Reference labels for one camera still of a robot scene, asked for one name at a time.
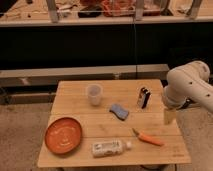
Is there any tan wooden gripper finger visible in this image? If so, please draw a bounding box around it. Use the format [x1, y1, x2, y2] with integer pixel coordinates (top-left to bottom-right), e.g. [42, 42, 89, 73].
[164, 109, 176, 125]

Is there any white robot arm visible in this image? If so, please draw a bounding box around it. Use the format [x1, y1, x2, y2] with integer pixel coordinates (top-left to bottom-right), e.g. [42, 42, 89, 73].
[162, 61, 213, 125]

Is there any black white standing eraser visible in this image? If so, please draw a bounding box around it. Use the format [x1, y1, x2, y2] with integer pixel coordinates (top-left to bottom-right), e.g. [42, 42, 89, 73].
[137, 87, 151, 109]

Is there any orange toy carrot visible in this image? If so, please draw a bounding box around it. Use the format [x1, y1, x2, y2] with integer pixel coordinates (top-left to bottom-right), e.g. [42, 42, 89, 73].
[133, 129, 164, 146]

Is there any blue sponge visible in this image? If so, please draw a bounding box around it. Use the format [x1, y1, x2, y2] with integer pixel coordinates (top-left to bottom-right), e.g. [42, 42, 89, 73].
[109, 104, 129, 121]

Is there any white plastic bottle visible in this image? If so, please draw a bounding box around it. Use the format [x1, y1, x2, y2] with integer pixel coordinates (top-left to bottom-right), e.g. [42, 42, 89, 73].
[92, 140, 132, 158]

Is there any wooden folding table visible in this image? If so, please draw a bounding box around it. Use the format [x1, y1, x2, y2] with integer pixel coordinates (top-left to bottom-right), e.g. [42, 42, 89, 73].
[38, 79, 191, 168]

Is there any clear plastic cup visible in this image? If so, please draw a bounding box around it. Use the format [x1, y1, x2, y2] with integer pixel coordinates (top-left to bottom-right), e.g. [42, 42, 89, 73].
[86, 84, 102, 106]

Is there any orange plate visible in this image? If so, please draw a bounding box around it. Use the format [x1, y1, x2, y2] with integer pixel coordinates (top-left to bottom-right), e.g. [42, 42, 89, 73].
[44, 117, 82, 154]

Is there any metal window frame rail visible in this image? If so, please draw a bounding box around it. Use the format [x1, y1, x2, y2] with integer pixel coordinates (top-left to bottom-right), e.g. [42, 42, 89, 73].
[0, 64, 169, 87]

